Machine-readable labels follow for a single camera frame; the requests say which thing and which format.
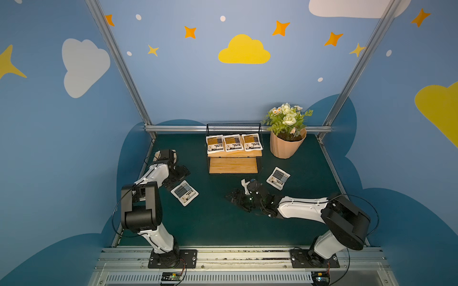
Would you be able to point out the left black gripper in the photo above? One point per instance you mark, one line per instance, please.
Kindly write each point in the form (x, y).
(178, 173)

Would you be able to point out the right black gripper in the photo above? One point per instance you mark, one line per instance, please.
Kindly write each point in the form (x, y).
(245, 199)

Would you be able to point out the yellow coffee bag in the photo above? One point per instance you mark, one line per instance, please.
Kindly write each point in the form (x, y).
(233, 143)
(251, 142)
(214, 144)

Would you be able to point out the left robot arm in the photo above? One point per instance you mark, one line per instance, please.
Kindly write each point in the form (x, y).
(141, 208)

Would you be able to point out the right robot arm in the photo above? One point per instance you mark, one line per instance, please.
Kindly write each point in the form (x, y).
(348, 225)

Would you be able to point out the grey coffee bag left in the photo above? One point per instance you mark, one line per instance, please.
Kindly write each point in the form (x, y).
(185, 193)

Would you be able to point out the grey coffee bag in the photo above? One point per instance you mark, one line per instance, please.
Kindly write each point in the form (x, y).
(185, 193)
(278, 178)

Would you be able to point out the grey coffee bag right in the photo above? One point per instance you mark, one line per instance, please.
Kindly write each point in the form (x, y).
(278, 178)

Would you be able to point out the wooden two-tier shelf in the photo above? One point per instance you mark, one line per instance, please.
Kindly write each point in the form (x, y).
(236, 162)

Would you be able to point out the potted white flower plant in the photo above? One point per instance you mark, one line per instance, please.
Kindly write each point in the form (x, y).
(287, 129)

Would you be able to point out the right controller board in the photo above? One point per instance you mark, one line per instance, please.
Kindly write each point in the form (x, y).
(320, 278)

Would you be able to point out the controller board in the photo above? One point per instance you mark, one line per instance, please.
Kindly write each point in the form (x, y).
(320, 278)
(171, 277)

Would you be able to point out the left controller board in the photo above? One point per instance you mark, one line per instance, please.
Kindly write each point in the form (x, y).
(171, 277)

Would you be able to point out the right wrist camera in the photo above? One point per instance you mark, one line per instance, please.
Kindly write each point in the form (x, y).
(245, 186)

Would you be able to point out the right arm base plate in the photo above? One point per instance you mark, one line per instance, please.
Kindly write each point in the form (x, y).
(301, 258)

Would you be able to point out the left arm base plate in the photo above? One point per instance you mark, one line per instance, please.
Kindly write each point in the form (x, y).
(174, 260)

